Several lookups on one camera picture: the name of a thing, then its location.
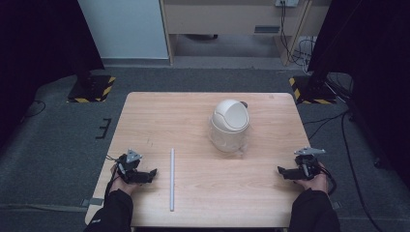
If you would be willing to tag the black curtain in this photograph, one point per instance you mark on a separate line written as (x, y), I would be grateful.
(42, 51)
(374, 64)

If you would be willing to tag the light wooden desk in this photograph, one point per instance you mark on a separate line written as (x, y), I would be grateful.
(225, 17)

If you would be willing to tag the white wall panel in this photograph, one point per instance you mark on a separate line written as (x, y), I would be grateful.
(124, 29)

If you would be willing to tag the long white stick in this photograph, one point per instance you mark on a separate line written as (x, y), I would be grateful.
(172, 179)

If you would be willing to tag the grey tape strip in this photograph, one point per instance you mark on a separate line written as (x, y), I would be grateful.
(335, 205)
(92, 202)

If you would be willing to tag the person's right hand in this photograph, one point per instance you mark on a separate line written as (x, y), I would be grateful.
(314, 184)

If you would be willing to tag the dark vent grille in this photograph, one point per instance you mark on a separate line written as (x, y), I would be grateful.
(267, 29)

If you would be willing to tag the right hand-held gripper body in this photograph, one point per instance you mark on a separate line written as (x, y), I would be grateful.
(307, 165)

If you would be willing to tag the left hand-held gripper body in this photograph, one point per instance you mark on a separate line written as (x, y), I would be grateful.
(128, 167)

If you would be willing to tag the grey power strip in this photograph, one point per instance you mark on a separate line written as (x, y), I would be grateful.
(286, 3)

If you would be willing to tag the white swing-lid trash bin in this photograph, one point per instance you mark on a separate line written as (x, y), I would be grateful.
(229, 125)

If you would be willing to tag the person's left hand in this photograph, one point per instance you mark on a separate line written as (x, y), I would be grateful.
(120, 187)

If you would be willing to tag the black stand base striped tape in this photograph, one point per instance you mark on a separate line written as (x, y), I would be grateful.
(312, 91)
(92, 89)

